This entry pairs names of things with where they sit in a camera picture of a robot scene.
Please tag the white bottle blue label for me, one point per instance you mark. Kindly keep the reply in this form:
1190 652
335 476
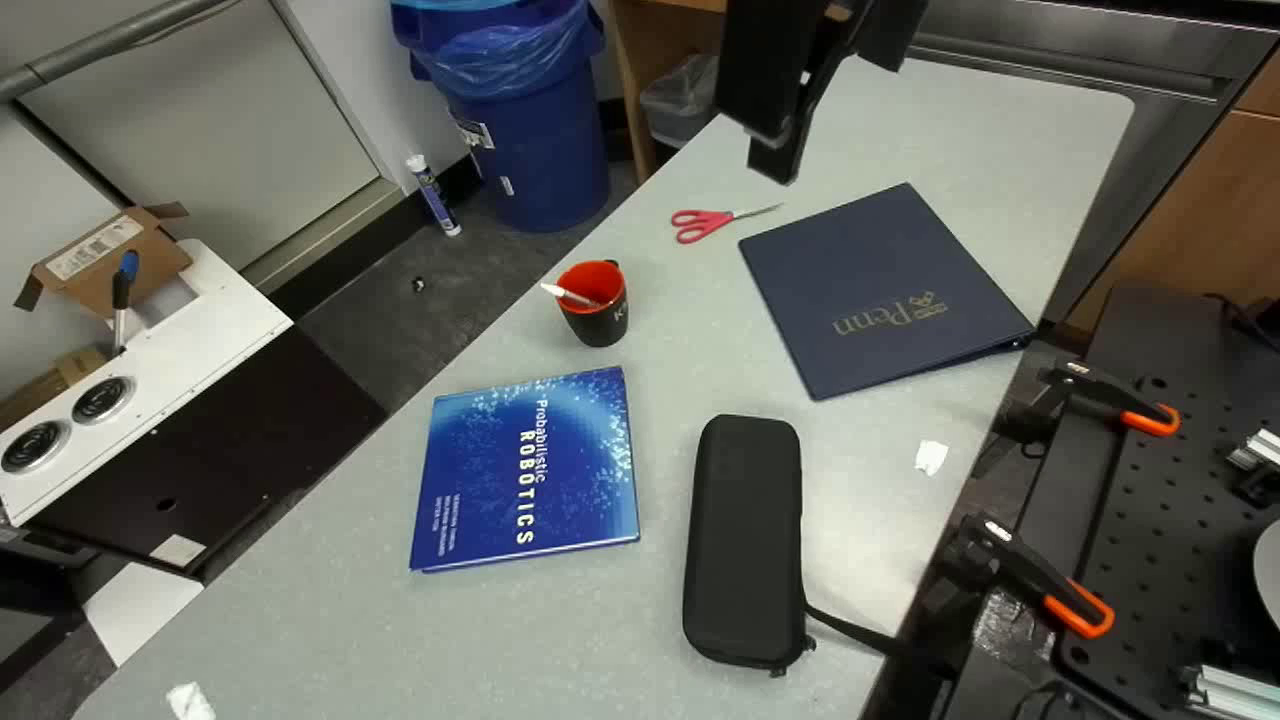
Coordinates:
435 193

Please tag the grey wall panel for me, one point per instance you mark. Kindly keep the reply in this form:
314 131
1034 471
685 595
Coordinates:
202 121

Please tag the blue robotics book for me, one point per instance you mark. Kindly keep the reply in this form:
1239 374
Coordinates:
527 464

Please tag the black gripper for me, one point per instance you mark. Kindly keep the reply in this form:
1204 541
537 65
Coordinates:
785 62

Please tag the black mug red inside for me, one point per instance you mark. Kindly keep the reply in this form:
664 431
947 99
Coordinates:
599 313

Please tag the wooden counter cabinet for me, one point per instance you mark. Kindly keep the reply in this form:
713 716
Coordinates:
1204 200

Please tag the blue trash bin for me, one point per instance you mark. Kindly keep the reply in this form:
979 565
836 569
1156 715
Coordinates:
545 153

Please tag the navy folder gold print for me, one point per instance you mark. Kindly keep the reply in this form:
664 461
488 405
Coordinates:
882 284

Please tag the white marker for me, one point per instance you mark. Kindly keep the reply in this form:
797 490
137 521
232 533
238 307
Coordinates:
552 295

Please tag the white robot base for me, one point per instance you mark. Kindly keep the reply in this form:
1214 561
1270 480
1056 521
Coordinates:
1270 573

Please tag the black zip case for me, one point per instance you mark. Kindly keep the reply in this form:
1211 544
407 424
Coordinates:
747 533

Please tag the black perforated mounting board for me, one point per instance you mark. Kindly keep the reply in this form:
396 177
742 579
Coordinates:
1172 533

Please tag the open cardboard box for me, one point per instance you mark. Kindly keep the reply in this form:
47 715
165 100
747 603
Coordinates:
95 256

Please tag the white side table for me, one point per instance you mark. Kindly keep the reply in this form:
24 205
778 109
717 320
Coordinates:
162 365

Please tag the black orange bar clamp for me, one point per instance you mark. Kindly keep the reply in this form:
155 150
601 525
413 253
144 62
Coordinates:
1115 402
1047 580

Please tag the blue plastic bin liner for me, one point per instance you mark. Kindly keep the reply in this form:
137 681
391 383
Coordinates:
501 43

